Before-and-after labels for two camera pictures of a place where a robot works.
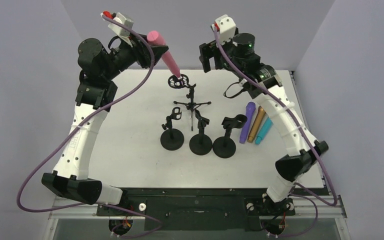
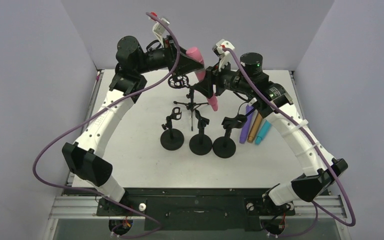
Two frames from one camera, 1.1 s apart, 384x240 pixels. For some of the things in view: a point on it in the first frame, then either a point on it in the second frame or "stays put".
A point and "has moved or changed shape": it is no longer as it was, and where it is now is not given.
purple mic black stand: (225, 147) stays put
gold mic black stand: (201, 144) stays put
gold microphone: (256, 125) stays put
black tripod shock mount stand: (178, 82) stays put
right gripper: (207, 55) to (214, 78)
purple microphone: (250, 109) stays put
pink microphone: (154, 38) has moved or changed shape
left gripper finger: (158, 50) to (187, 63)
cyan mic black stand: (172, 139) stays put
